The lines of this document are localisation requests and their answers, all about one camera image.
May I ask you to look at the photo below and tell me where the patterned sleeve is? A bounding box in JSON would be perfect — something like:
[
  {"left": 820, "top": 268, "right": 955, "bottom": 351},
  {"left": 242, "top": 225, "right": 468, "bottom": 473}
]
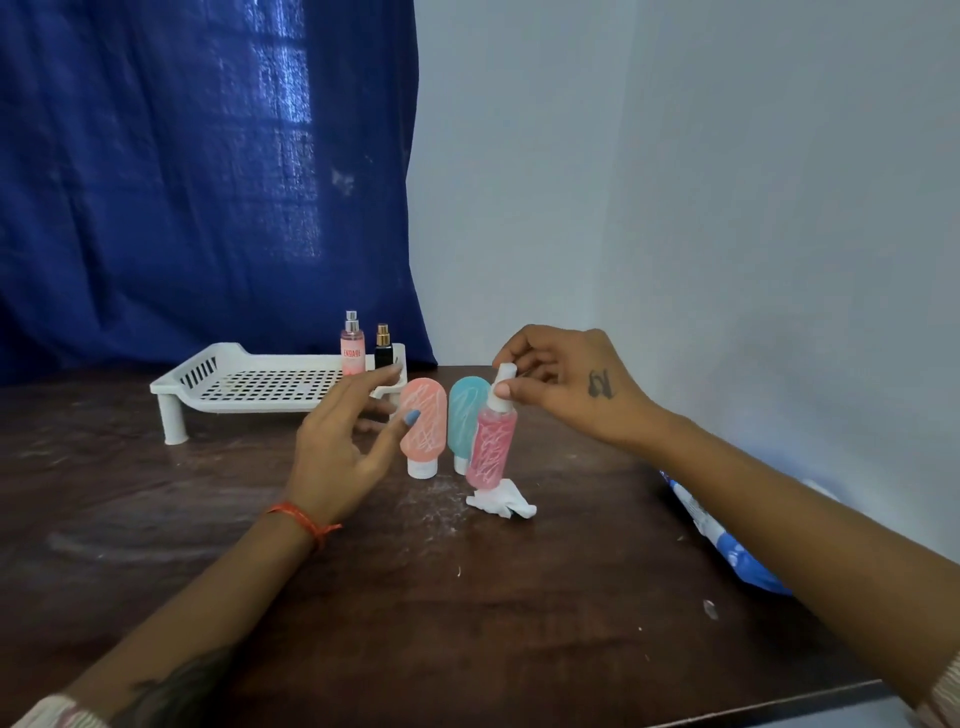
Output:
[
  {"left": 914, "top": 652, "right": 960, "bottom": 728},
  {"left": 11, "top": 693, "right": 110, "bottom": 728}
]

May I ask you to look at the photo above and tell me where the orange thread bracelet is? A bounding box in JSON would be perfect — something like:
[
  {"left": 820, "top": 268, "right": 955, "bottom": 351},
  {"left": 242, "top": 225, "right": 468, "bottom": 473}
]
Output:
[{"left": 263, "top": 501, "right": 344, "bottom": 553}]

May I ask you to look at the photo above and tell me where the teal squeeze bottle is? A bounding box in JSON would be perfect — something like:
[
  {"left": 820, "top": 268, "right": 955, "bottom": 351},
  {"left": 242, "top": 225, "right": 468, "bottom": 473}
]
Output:
[{"left": 447, "top": 375, "right": 492, "bottom": 477}]

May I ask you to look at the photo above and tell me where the dark blue curtain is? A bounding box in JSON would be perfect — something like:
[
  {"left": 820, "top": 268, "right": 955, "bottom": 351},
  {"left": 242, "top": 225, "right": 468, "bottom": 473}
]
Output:
[{"left": 0, "top": 0, "right": 439, "bottom": 388}]

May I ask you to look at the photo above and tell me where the patterned right sleeve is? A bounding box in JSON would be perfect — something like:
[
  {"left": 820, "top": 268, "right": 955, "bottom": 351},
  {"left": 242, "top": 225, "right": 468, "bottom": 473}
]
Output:
[{"left": 914, "top": 652, "right": 960, "bottom": 728}]

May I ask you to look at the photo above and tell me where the blue white wet wipes pack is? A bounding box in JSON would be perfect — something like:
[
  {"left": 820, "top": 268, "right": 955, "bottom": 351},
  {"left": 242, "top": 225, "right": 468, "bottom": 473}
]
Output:
[{"left": 659, "top": 470, "right": 841, "bottom": 598}]

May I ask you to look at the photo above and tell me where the white perforated plastic rack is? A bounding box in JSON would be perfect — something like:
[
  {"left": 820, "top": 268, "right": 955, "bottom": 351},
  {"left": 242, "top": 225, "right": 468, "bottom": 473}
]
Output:
[{"left": 149, "top": 341, "right": 409, "bottom": 447}]

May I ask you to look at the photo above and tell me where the pink spray bottle white cap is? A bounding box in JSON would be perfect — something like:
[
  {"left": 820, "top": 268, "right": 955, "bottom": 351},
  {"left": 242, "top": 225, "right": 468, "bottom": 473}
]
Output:
[{"left": 464, "top": 362, "right": 520, "bottom": 493}]

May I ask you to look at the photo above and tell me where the pink squeeze bottle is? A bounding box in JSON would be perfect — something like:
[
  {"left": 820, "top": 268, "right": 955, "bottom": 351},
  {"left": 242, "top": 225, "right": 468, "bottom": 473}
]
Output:
[{"left": 398, "top": 377, "right": 449, "bottom": 481}]

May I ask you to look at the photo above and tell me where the orange spray bottle silver cap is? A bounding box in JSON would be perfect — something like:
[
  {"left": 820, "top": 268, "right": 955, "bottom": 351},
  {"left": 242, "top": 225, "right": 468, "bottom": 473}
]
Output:
[{"left": 340, "top": 310, "right": 367, "bottom": 377}]

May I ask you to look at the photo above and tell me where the person's right hand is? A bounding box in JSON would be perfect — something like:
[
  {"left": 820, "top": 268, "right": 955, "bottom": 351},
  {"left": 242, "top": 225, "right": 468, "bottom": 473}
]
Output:
[{"left": 491, "top": 324, "right": 673, "bottom": 459}]

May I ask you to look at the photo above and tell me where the patterned left sleeve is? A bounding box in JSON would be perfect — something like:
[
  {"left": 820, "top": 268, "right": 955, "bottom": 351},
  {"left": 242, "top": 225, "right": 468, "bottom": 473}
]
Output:
[{"left": 11, "top": 693, "right": 110, "bottom": 728}]

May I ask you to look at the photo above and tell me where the dark wooden table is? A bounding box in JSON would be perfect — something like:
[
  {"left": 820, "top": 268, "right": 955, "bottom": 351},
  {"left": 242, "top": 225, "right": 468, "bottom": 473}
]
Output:
[{"left": 0, "top": 365, "right": 901, "bottom": 728}]

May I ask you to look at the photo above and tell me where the person's left hand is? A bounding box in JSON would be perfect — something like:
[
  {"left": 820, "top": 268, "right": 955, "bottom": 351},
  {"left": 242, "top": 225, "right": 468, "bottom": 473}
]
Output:
[{"left": 281, "top": 363, "right": 423, "bottom": 530}]

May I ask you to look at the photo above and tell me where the person's right forearm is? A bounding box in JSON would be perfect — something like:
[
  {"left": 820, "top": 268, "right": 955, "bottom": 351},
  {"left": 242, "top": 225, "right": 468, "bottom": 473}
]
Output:
[{"left": 641, "top": 412, "right": 960, "bottom": 710}]

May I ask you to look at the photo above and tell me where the white wet wipe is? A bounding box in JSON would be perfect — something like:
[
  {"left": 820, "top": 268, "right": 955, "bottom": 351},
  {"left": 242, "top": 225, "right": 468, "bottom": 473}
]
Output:
[{"left": 465, "top": 477, "right": 538, "bottom": 520}]

